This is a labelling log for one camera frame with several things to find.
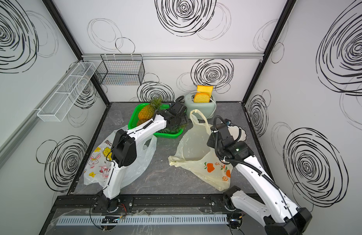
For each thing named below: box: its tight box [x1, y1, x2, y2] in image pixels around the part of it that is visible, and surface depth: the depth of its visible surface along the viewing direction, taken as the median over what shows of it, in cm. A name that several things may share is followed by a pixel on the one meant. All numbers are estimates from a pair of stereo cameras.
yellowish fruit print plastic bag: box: [168, 109, 233, 192], surface depth 80 cm
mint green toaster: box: [184, 93, 217, 120], surface depth 101 cm
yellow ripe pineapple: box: [136, 97, 163, 126], surface depth 103 cm
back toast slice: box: [196, 85, 214, 98], surface depth 102 cm
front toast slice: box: [193, 92, 210, 103], surface depth 100 cm
